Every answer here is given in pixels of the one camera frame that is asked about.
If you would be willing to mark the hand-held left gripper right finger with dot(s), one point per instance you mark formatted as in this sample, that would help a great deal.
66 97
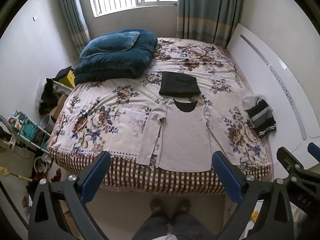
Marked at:
226 177

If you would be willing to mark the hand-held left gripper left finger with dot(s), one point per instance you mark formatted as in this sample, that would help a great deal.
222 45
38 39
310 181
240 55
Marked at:
96 175

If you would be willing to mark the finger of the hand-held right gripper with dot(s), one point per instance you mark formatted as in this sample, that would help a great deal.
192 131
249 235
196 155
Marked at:
314 150
290 158

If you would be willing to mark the white long-sleeve shirt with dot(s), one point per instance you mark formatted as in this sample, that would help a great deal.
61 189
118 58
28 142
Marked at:
186 135

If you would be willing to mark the black clothes pile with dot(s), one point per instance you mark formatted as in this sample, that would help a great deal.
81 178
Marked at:
50 97

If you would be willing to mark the black grey striped garment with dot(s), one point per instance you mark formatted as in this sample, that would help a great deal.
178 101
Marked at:
262 120

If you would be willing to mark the yellow paper scrap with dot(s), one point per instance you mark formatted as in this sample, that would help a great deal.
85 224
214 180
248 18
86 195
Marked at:
255 216

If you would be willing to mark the person's right shoe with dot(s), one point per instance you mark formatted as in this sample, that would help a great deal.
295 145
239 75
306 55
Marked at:
182 206

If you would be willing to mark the person's shoe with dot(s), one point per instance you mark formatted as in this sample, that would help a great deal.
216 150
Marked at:
158 206
182 206

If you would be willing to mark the person's right leg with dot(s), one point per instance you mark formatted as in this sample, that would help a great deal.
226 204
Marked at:
191 226

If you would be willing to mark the person's leg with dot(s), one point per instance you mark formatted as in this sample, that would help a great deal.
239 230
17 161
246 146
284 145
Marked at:
191 226
152 226

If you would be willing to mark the bed with floral sheet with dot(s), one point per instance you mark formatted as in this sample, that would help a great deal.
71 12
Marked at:
107 112

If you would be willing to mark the person's left shoe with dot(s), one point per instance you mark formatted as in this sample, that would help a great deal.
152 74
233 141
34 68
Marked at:
158 206

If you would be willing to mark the grey bucket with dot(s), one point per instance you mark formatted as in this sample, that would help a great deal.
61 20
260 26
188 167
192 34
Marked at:
47 123

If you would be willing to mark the white crumpled garment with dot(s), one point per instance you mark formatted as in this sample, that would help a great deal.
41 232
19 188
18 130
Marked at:
247 100

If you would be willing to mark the person's left leg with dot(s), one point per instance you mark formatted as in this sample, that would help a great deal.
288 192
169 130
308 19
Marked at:
152 226

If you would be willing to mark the cardboard box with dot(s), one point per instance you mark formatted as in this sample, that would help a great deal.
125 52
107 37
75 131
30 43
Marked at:
58 107

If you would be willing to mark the white bed headboard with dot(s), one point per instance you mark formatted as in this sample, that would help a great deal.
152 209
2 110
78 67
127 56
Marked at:
275 80

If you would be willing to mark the teal storage rack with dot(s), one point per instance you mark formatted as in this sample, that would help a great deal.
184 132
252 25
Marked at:
27 130

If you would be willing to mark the yellow box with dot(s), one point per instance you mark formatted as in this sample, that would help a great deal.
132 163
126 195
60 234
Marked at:
68 80

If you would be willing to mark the black folded garment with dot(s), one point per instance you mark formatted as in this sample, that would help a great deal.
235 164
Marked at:
178 83

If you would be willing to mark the black cloth on box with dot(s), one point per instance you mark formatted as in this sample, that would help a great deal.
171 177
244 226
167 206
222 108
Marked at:
62 72

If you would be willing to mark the blue folded quilt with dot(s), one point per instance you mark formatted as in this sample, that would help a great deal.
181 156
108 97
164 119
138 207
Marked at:
112 65

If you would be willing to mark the blue pillow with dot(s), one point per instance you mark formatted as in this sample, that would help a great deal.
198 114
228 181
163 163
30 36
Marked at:
110 45

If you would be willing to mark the teal striped curtain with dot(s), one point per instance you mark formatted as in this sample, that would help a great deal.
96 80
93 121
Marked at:
72 17
207 10

